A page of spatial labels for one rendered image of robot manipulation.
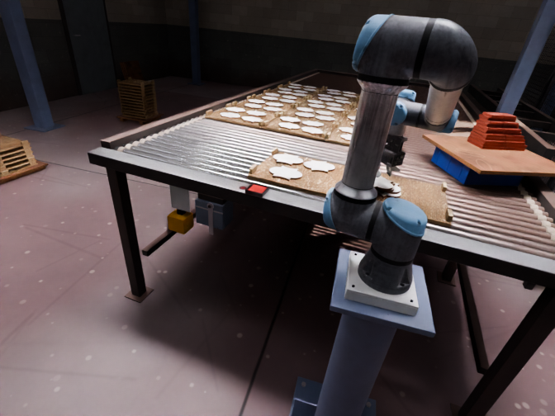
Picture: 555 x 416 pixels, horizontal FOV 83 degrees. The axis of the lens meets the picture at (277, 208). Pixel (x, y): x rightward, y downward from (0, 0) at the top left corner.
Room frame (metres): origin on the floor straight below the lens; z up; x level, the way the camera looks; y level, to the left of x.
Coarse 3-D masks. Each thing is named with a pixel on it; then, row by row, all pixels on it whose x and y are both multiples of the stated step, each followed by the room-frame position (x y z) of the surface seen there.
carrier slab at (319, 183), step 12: (300, 156) 1.52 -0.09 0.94; (264, 168) 1.32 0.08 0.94; (300, 168) 1.36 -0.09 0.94; (336, 168) 1.41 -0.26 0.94; (264, 180) 1.21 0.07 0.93; (276, 180) 1.21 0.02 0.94; (300, 180) 1.24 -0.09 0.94; (312, 180) 1.25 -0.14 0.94; (324, 180) 1.26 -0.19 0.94; (336, 180) 1.27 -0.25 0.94; (312, 192) 1.15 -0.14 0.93; (324, 192) 1.14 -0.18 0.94
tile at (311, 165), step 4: (312, 160) 1.46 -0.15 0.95; (304, 164) 1.39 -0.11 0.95; (308, 164) 1.40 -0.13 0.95; (312, 164) 1.40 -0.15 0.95; (316, 164) 1.41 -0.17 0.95; (320, 164) 1.41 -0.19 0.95; (324, 164) 1.42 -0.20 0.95; (328, 164) 1.42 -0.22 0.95; (308, 168) 1.37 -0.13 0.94; (312, 168) 1.35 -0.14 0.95; (316, 168) 1.36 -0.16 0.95; (320, 168) 1.36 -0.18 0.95; (324, 168) 1.37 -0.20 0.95; (328, 168) 1.37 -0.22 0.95; (332, 168) 1.38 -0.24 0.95; (324, 172) 1.35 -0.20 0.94
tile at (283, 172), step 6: (270, 168) 1.31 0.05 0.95; (276, 168) 1.31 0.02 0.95; (282, 168) 1.32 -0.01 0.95; (288, 168) 1.33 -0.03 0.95; (276, 174) 1.25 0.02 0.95; (282, 174) 1.26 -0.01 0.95; (288, 174) 1.26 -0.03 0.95; (294, 174) 1.27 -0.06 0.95; (300, 174) 1.27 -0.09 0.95; (288, 180) 1.21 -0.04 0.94
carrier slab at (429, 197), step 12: (396, 180) 1.34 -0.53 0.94; (408, 180) 1.35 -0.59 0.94; (408, 192) 1.22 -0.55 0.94; (420, 192) 1.23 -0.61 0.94; (432, 192) 1.24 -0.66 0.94; (444, 192) 1.26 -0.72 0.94; (420, 204) 1.12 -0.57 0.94; (432, 204) 1.13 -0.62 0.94; (444, 204) 1.14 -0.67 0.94; (432, 216) 1.03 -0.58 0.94; (444, 216) 1.04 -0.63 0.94
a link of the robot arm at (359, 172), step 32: (384, 32) 0.74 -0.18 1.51; (416, 32) 0.72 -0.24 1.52; (352, 64) 0.79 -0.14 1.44; (384, 64) 0.73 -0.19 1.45; (416, 64) 0.71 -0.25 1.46; (384, 96) 0.74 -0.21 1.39; (384, 128) 0.74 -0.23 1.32; (352, 160) 0.75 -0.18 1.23; (352, 192) 0.73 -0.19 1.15; (352, 224) 0.71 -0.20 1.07
